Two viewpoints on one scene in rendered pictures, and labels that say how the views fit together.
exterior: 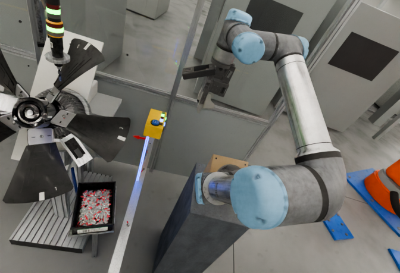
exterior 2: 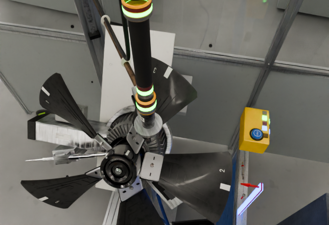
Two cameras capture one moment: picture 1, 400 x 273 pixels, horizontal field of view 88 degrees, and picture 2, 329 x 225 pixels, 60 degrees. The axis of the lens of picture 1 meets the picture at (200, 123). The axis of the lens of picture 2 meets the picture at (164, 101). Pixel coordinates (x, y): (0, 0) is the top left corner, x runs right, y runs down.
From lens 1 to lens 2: 0.48 m
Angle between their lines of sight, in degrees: 25
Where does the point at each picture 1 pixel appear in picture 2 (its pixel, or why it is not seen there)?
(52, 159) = (145, 209)
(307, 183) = not seen: outside the picture
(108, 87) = (173, 62)
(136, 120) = (211, 96)
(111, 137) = (212, 188)
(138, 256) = not seen: outside the picture
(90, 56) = (175, 89)
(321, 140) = not seen: outside the picture
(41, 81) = (109, 98)
